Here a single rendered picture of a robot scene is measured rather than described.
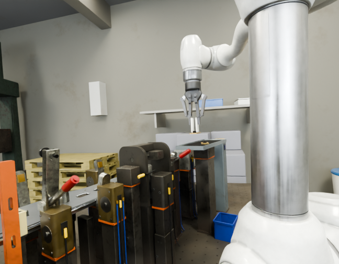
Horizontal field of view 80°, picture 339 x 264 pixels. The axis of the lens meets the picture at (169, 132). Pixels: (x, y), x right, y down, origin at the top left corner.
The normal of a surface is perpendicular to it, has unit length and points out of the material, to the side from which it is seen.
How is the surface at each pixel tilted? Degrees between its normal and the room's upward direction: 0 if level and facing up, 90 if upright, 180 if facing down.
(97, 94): 90
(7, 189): 90
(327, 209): 42
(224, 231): 90
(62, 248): 90
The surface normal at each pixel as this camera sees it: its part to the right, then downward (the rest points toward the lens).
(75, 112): -0.25, 0.04
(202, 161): -0.51, 0.06
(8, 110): 0.04, 0.01
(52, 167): 0.86, 0.13
